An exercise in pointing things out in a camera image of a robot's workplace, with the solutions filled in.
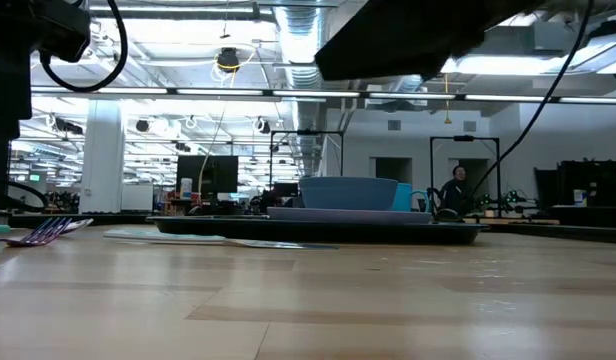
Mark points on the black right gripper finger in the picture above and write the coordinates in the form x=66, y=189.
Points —
x=378, y=45

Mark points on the blue bowl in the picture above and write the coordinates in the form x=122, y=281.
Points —
x=348, y=192

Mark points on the lavender plate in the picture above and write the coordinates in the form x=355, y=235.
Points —
x=348, y=216

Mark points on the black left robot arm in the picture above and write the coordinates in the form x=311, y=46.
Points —
x=8, y=60

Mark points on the dark green tray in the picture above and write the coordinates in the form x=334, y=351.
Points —
x=313, y=232

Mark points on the black crossbar with light strips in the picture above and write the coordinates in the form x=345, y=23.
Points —
x=268, y=93

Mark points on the white pillar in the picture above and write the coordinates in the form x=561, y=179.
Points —
x=103, y=155

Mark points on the cyan mug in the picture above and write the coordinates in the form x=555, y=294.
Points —
x=403, y=197

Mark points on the person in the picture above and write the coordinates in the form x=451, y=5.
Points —
x=455, y=192

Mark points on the small black monitor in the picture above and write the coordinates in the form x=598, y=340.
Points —
x=286, y=189

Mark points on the white board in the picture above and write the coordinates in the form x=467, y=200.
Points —
x=136, y=197

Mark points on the background robot with green lights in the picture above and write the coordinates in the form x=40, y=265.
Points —
x=508, y=199

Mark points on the white cylinder container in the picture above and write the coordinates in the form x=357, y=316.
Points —
x=186, y=187

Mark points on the silver ventilation duct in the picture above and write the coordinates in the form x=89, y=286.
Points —
x=303, y=40

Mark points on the black frame stand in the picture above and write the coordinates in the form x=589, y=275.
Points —
x=464, y=138
x=306, y=132

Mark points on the black overhead camera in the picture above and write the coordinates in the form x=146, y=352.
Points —
x=228, y=60

